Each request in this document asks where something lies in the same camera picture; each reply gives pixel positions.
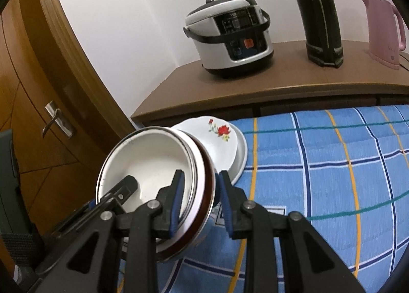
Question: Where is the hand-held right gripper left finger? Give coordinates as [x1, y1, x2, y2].
[40, 169, 185, 293]

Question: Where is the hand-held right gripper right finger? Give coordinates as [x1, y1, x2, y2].
[218, 170, 365, 293]

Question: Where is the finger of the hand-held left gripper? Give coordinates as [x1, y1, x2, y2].
[95, 175, 140, 214]
[53, 200, 102, 239]

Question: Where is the white enamel bowl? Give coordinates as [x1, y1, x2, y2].
[96, 126, 196, 217]

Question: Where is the white floral plate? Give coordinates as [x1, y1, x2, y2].
[173, 116, 239, 169]

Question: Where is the blue plaid tablecloth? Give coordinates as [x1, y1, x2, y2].
[118, 104, 409, 293]

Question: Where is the wooden door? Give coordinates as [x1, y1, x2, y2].
[0, 0, 135, 242]

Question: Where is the brown wooden sideboard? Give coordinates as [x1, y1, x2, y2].
[131, 40, 409, 128]

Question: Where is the silver black rice cooker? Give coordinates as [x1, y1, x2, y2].
[183, 0, 275, 80]

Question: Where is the tall black thermos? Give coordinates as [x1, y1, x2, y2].
[281, 0, 345, 69]

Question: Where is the pink electric kettle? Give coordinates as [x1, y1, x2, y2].
[360, 0, 407, 71]

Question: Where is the metal door handle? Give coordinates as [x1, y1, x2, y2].
[42, 101, 77, 139]

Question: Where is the wooden door frame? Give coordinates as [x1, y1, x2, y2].
[35, 0, 137, 140]

